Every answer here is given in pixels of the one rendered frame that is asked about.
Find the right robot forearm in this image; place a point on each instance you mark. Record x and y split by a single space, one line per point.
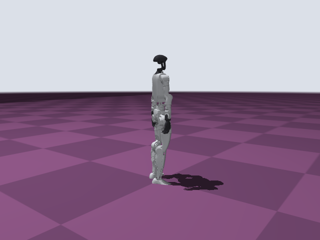
167 104

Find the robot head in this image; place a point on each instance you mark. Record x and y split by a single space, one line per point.
160 59

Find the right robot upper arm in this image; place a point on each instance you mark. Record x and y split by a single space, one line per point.
165 85

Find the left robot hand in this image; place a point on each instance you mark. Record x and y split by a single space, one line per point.
153 123

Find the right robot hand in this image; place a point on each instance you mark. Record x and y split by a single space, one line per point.
167 125

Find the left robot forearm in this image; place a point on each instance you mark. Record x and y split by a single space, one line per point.
153 105

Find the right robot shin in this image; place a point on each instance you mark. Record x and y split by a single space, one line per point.
160 162

